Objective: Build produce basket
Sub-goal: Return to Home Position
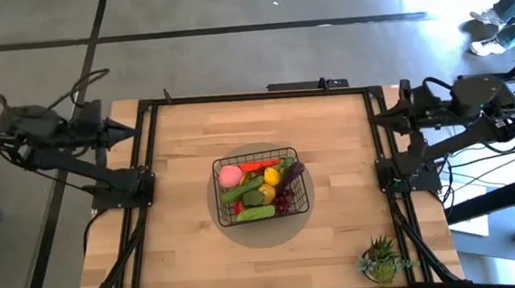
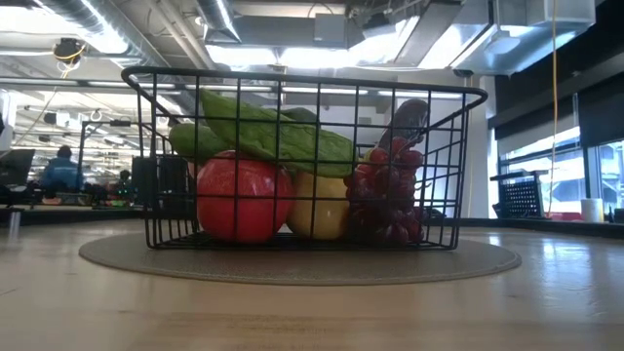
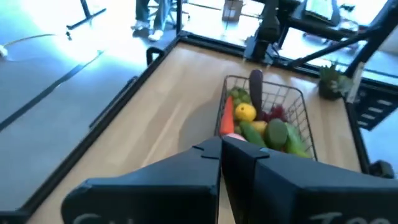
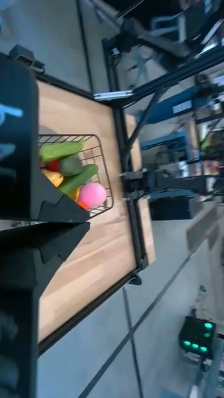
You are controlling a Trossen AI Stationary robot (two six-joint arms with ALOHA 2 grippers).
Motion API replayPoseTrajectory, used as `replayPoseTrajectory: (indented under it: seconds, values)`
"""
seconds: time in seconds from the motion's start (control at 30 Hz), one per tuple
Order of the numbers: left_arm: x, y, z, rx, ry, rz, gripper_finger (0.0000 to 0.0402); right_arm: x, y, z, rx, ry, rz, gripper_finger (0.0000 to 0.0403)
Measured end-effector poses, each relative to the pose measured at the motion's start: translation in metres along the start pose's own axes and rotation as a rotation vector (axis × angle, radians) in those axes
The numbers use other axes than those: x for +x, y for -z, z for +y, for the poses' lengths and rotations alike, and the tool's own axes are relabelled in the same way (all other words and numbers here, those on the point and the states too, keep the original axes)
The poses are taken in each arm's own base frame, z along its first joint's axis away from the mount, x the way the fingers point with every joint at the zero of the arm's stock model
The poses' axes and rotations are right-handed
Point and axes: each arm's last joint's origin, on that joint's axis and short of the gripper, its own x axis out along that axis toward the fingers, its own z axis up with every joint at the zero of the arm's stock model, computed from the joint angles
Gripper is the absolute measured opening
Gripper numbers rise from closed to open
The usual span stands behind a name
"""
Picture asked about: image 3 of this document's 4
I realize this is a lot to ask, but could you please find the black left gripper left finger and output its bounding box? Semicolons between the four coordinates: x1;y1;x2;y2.
60;136;223;224

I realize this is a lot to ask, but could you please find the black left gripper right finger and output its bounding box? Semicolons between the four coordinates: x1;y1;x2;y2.
221;136;398;224

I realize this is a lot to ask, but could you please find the black wire basket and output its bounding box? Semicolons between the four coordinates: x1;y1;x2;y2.
213;74;319;162

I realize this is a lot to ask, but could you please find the dark green lime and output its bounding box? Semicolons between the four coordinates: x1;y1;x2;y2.
264;118;289;152

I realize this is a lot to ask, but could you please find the green cucumber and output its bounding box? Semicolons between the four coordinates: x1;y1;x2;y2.
238;120;267;147

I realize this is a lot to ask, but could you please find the yellow pear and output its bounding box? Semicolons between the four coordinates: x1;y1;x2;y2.
250;120;268;136

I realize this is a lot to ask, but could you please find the red grape bunch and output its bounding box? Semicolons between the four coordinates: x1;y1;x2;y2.
259;105;289;123

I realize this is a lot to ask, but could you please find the pink peach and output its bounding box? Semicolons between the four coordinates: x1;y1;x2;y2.
224;133;247;142

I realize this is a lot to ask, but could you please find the red chili pepper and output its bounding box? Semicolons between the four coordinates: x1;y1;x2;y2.
219;95;235;136

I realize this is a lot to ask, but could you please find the yellow lemon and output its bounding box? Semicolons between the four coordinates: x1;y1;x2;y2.
234;103;257;122

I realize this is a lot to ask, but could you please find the purple eggplant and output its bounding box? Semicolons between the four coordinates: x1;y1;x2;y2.
248;68;264;121

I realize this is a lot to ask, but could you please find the green grape bunch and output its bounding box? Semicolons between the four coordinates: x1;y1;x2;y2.
226;86;252;108

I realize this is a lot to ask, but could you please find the grey round mat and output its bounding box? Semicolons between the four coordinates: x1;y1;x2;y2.
177;99;220;153

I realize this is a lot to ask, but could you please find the potted succulent plant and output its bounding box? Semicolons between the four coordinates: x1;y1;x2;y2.
318;63;354;101

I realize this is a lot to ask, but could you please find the black slotted panel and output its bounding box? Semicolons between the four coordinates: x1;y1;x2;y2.
353;82;398;131

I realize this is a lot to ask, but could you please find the person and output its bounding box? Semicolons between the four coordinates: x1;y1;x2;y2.
130;0;175;42

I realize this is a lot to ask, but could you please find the black stand base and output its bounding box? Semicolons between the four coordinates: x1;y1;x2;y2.
66;0;107;31

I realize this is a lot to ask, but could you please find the cardboard box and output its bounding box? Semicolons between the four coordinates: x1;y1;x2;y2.
221;0;244;22

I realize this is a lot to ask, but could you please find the small black camera box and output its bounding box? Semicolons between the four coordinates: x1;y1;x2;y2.
369;159;396;180

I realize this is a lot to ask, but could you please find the black table frame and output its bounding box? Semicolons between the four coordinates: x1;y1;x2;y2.
0;29;398;224

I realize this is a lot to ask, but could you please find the black frame handle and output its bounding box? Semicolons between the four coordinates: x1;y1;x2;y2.
146;46;166;66

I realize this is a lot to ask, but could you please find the black diagonal frame strut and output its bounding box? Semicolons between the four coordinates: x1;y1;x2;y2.
286;26;385;68

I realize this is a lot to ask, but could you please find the black frame post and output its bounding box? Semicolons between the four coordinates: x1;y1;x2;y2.
343;0;398;78

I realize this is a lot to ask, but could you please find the floor cable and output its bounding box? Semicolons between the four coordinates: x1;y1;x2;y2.
0;30;73;60

